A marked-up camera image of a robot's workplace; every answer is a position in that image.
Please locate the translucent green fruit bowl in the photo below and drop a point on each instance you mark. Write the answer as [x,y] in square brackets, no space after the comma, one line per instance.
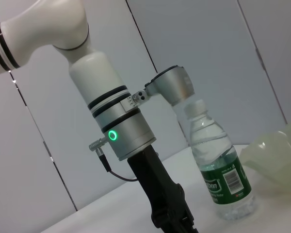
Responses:
[276,157]

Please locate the clear green-label water bottle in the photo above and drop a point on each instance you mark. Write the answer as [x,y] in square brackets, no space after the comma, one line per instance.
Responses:
[218,165]

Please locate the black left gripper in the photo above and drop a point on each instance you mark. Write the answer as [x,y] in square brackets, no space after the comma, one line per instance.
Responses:
[160,184]

